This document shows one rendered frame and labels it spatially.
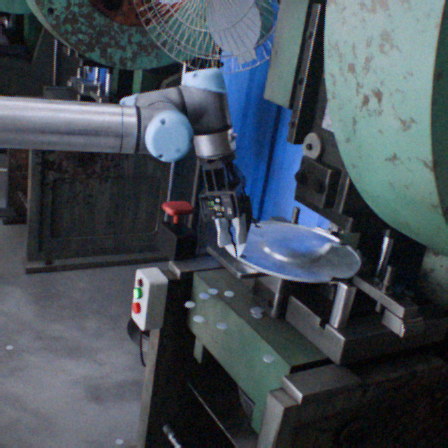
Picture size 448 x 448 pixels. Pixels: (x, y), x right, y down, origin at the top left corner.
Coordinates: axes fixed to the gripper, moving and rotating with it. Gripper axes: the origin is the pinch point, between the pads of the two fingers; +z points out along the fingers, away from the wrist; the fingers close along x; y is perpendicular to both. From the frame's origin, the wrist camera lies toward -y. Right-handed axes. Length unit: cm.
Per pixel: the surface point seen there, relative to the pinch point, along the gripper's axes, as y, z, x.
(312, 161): -10.8, -13.5, 16.0
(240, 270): 6.0, 2.1, 1.6
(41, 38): -272, -58, -179
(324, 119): -14.3, -21.0, 19.1
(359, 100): 34, -30, 28
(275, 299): -2.5, 12.7, 5.6
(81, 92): -142, -27, -96
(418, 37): 42, -37, 34
